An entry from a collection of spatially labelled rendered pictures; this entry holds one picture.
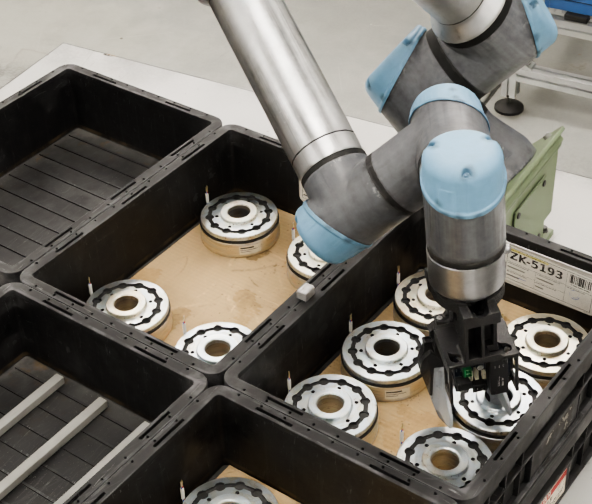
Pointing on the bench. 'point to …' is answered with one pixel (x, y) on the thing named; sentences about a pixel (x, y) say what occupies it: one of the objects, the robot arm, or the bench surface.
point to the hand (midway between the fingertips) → (468, 406)
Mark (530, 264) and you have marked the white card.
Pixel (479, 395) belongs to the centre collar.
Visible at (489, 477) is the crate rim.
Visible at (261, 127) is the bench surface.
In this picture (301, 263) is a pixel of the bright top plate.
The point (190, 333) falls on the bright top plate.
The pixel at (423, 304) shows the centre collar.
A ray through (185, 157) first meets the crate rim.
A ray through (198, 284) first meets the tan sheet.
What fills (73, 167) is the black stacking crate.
